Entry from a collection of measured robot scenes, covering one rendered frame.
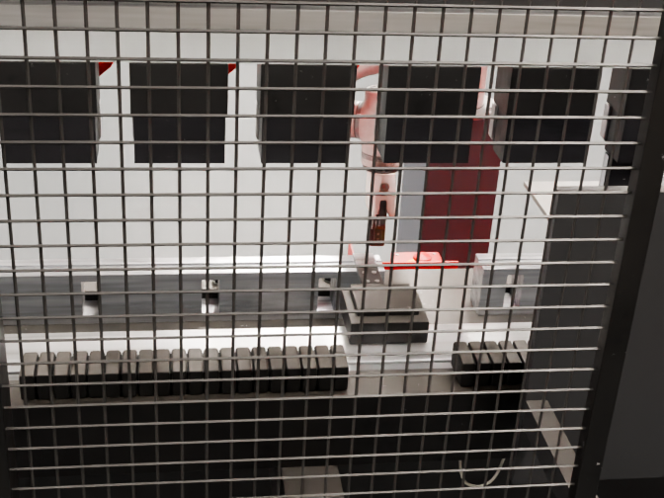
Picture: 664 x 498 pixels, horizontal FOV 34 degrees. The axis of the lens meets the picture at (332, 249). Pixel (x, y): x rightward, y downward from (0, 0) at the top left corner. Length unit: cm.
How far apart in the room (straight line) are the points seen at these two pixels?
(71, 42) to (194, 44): 18
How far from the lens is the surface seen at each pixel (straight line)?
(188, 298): 189
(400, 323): 165
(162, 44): 170
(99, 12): 147
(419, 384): 155
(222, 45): 170
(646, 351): 150
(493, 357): 156
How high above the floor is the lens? 186
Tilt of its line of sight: 27 degrees down
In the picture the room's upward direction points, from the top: 4 degrees clockwise
